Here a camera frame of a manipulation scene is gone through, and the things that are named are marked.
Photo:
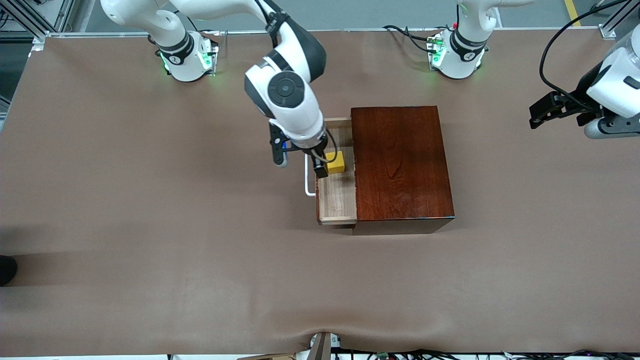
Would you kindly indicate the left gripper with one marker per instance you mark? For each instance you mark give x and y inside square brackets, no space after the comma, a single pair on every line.
[575,101]

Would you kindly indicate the yellow block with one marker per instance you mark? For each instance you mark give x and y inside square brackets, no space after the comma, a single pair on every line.
[339,162]

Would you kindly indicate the aluminium frame post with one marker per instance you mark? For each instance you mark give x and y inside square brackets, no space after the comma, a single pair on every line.
[617,20]
[25,20]

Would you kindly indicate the dark wooden cabinet box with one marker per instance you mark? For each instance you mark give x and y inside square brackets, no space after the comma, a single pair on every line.
[400,165]

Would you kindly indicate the black round object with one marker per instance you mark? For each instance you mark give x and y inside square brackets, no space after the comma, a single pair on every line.
[6,270]

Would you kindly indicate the brown table cloth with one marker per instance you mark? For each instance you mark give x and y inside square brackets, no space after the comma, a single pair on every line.
[200,275]

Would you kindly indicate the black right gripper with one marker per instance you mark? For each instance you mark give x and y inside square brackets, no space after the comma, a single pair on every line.
[318,161]

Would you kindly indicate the cardboard piece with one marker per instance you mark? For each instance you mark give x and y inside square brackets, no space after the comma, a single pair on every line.
[265,357]

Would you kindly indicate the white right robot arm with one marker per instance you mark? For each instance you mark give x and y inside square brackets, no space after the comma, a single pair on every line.
[295,110]

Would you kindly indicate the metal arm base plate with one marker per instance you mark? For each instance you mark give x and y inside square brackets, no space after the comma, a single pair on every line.
[221,40]

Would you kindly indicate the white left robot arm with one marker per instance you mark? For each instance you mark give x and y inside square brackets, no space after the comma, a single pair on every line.
[462,55]

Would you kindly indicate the metal mount bracket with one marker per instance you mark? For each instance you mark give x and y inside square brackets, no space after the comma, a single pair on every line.
[322,347]

